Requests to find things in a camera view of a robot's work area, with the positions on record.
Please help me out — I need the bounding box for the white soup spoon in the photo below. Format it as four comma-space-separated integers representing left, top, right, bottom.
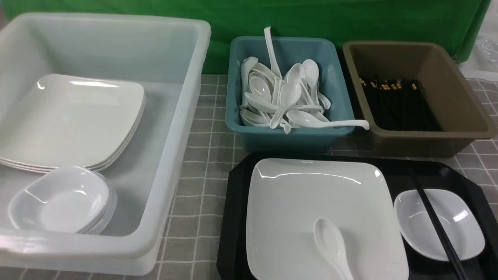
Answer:
313, 218, 354, 280

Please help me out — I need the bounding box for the pile of white spoons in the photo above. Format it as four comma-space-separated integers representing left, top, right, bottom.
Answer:
239, 56, 331, 134

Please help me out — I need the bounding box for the green backdrop cloth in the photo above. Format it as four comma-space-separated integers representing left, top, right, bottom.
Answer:
1, 0, 490, 74

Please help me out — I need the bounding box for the white spoon overhanging bin edge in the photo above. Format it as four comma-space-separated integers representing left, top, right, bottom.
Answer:
285, 110, 370, 130

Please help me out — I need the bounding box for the white spoon centre of pile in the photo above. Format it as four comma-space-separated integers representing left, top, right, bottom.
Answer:
269, 81, 301, 129

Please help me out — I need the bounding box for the clear plastic bag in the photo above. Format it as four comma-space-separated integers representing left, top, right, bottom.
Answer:
475, 35, 498, 72

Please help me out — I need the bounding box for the teal plastic bin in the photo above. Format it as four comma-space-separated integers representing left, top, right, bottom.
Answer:
225, 36, 355, 151

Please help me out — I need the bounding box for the bundle of black chopsticks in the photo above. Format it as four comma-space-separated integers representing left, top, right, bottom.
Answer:
359, 76, 443, 132

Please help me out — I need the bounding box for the small white bowl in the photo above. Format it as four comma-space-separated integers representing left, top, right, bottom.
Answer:
394, 189, 486, 262

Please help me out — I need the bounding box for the large translucent white bin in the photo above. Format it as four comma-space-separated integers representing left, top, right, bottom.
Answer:
1, 12, 210, 279

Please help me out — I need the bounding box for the black chopstick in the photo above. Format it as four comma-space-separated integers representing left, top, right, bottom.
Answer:
409, 170, 469, 280

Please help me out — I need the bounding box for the upright white spoon in bin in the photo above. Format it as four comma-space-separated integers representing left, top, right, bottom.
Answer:
264, 26, 282, 79

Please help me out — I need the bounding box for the brown plastic bin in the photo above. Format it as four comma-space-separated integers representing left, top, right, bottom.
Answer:
342, 41, 497, 158

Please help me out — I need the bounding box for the stack of white square plates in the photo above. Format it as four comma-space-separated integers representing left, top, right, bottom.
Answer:
1, 74, 146, 173

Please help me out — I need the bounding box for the large white square plate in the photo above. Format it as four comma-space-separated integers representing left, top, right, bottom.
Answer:
246, 158, 409, 280

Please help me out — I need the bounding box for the black serving tray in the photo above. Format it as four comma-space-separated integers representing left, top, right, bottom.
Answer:
216, 151, 498, 280

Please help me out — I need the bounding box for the stack of small white bowls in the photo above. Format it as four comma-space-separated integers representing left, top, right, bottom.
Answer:
7, 166, 118, 235

